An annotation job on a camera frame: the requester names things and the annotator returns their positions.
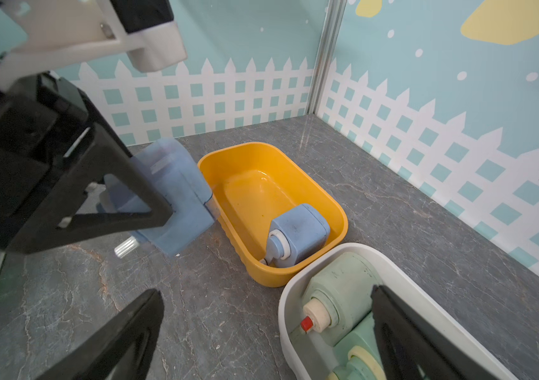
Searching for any white plastic storage box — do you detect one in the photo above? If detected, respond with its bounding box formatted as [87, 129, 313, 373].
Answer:
[277, 242, 520, 380]

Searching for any pale green round sharpener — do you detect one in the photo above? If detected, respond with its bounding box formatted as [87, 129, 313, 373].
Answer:
[302, 252, 383, 347]

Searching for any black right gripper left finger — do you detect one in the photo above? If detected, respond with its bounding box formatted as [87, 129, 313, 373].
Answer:
[39, 289, 164, 379]

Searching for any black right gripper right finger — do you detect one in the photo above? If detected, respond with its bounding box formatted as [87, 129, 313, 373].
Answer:
[371, 285, 496, 380]

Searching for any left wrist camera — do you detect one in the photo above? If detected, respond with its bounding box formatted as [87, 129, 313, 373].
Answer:
[0, 0, 188, 93]

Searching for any green pencil sharpener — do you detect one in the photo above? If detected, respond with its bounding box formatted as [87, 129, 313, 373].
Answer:
[326, 313, 387, 380]

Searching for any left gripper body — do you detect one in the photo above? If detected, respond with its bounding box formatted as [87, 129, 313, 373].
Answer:
[0, 72, 93, 252]

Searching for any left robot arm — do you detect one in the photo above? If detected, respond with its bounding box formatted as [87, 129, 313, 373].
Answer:
[0, 72, 173, 269]

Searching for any yellow plastic storage box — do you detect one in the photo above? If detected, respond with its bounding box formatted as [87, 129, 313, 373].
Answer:
[198, 142, 349, 288]

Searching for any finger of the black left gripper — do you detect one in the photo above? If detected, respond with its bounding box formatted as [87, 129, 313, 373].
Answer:
[0, 124, 173, 254]

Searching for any blue pencil sharpener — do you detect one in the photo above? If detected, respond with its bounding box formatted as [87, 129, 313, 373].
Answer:
[260, 204, 330, 269]
[114, 138, 220, 258]

